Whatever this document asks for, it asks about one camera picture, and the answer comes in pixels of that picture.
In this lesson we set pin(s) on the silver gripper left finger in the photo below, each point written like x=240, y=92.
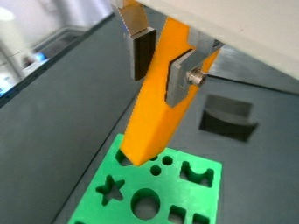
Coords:
x=141, y=35

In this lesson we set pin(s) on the yellow rectangular block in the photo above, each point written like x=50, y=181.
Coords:
x=156, y=120

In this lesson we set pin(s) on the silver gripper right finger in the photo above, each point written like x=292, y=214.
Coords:
x=186, y=67

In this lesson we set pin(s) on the green foam shape board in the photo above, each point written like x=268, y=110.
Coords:
x=174, y=188

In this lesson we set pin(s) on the black curved fixture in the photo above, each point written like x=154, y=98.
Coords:
x=226, y=118

